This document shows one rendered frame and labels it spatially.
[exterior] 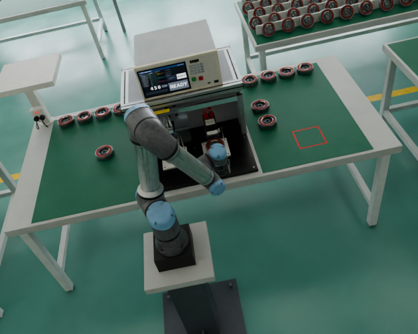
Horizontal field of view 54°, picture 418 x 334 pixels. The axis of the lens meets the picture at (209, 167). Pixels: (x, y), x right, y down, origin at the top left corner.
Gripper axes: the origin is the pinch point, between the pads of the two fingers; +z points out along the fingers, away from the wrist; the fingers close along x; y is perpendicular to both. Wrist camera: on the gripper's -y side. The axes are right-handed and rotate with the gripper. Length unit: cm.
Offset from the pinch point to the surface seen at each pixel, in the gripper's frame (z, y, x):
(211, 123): 7.2, -28.0, 0.9
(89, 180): 19, -14, -76
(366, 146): 8, 4, 80
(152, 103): -7, -41, -28
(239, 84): -7.0, -41.0, 19.5
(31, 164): 33, -38, -116
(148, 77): -18, -51, -26
